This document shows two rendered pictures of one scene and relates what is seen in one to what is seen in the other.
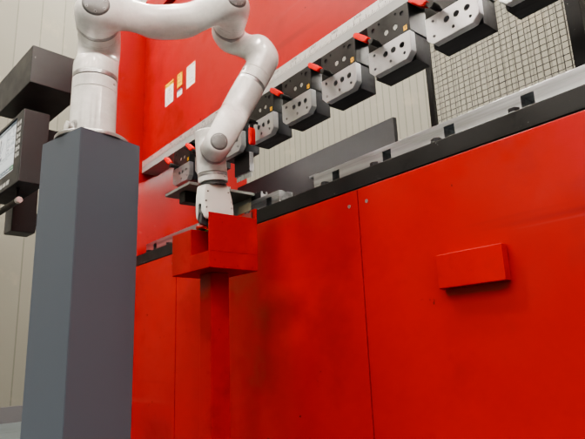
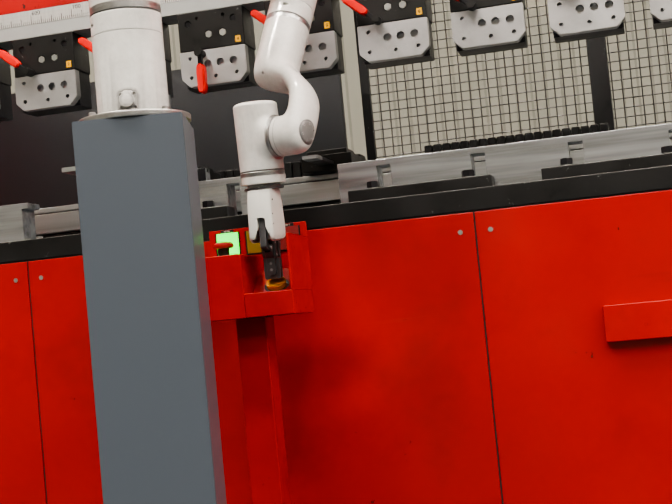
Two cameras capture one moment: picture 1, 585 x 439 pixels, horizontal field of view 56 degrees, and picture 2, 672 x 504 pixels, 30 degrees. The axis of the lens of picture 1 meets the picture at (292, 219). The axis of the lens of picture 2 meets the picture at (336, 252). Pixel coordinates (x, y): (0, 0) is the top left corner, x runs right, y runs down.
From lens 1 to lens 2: 1.63 m
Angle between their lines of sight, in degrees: 38
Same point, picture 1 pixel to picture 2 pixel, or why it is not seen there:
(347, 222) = (457, 252)
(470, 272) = (646, 326)
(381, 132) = not seen: hidden behind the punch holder
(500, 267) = not seen: outside the picture
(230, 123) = (314, 104)
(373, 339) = (501, 398)
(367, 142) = not seen: hidden behind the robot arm
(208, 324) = (265, 391)
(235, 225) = (299, 248)
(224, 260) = (299, 301)
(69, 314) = (205, 397)
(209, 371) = (273, 457)
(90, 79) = (148, 21)
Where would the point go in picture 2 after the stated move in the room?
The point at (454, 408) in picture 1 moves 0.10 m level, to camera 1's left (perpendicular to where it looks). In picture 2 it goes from (616, 464) to (581, 472)
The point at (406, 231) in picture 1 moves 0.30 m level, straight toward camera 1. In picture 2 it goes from (554, 273) to (654, 261)
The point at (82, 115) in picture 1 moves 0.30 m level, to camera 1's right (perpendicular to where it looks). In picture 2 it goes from (145, 82) to (294, 88)
